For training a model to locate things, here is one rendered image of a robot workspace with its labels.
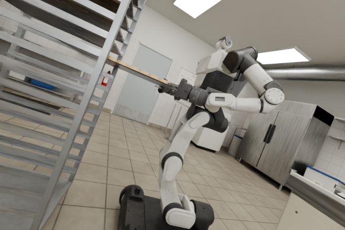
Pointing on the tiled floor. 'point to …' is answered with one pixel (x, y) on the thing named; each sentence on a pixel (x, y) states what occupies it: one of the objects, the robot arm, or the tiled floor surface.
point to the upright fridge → (285, 139)
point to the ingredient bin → (323, 178)
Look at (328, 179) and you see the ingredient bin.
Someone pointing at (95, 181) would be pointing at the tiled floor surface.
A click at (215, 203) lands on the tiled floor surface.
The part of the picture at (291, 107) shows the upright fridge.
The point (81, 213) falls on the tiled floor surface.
